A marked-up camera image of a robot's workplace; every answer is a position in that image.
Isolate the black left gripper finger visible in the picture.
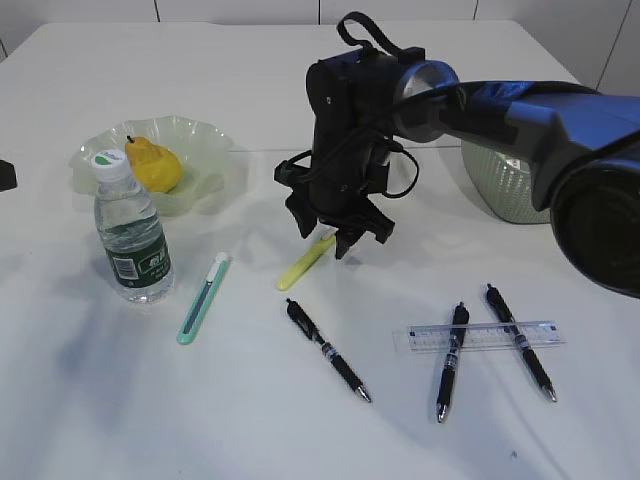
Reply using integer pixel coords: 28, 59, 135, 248
0, 159, 17, 191

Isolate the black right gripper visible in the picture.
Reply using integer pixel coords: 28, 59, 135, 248
274, 49, 425, 259

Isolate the clear water bottle green label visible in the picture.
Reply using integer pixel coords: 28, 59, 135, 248
90, 149, 174, 304

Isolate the yellow pear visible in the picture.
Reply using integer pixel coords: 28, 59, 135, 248
125, 136, 183, 193

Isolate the teal utility knife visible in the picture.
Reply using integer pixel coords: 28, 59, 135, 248
176, 252, 230, 345

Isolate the black pen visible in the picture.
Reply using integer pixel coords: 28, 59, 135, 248
485, 284, 557, 403
286, 298, 372, 404
436, 302, 470, 423

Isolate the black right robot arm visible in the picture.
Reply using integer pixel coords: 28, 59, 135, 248
274, 48, 639, 297

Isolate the green wavy glass plate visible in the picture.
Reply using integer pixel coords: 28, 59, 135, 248
70, 115, 243, 217

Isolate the green woven plastic basket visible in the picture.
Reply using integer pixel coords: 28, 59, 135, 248
461, 141, 550, 225

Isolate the clear plastic ruler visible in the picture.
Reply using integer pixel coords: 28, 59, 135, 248
393, 322, 565, 353

